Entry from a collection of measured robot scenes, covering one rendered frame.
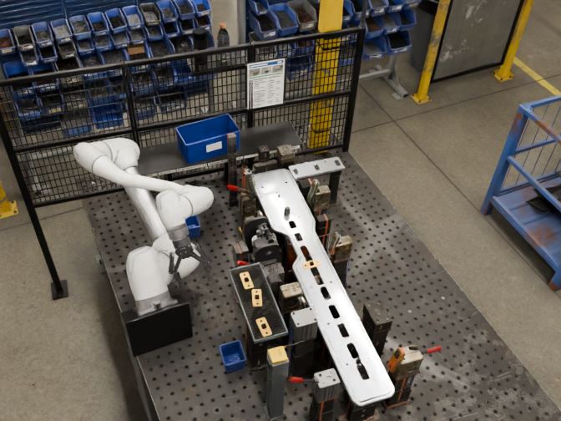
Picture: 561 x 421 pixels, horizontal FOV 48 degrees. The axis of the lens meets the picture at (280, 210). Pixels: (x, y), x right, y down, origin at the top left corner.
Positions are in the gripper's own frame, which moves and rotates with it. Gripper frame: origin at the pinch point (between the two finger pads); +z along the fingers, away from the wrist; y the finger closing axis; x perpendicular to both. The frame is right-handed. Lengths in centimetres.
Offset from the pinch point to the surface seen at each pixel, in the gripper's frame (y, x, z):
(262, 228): -32.2, -15.1, -12.1
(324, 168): -56, -81, -23
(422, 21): -137, -337, -96
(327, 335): -51, 6, 35
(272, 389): -27, 26, 44
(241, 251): -19.8, -14.4, -4.5
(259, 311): -30.2, 20.1, 14.0
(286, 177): -38, -70, -25
